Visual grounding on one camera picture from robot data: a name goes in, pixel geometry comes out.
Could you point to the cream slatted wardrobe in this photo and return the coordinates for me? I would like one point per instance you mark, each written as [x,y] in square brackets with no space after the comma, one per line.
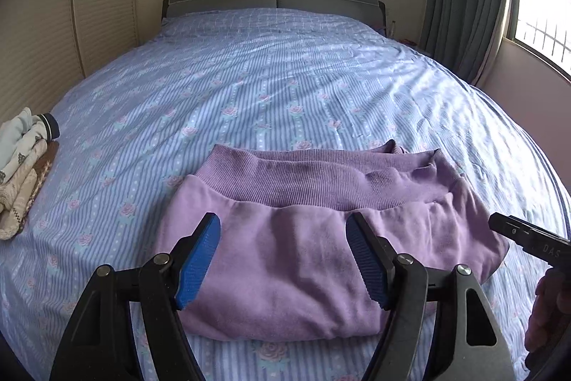
[53,19]

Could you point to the bed with blue floral sheet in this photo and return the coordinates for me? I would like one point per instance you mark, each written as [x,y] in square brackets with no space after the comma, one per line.
[267,73]

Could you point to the window with grille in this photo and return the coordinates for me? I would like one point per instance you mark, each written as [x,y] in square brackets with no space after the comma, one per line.
[544,15]

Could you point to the purple sweater with green print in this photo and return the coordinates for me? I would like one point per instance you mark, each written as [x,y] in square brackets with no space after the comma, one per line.
[285,251]

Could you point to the person's right hand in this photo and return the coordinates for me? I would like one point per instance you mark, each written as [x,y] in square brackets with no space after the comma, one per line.
[546,314]

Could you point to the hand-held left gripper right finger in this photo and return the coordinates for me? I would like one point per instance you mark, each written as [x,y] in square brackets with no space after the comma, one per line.
[368,260]

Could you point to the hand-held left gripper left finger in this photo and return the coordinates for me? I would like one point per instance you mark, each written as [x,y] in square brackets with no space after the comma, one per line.
[198,260]

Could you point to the cream knitted folded garment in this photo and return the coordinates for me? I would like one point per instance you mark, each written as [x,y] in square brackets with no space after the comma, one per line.
[18,193]

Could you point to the brown patterned folded garment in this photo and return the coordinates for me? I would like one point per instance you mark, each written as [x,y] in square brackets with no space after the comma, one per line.
[44,166]

